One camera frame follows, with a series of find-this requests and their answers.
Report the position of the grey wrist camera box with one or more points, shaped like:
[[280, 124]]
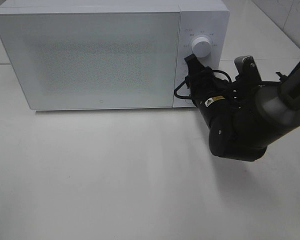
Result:
[[248, 72]]

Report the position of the round white door button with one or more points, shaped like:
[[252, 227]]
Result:
[[188, 101]]

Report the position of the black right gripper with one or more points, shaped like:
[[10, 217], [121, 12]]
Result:
[[209, 91]]

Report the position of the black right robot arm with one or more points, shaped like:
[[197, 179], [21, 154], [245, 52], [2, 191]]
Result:
[[244, 116]]

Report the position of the white microwave door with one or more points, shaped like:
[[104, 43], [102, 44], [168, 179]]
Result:
[[93, 61]]

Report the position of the white microwave oven body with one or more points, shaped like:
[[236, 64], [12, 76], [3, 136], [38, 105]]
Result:
[[207, 18]]

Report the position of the upper white power knob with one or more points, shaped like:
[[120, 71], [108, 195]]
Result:
[[201, 46]]

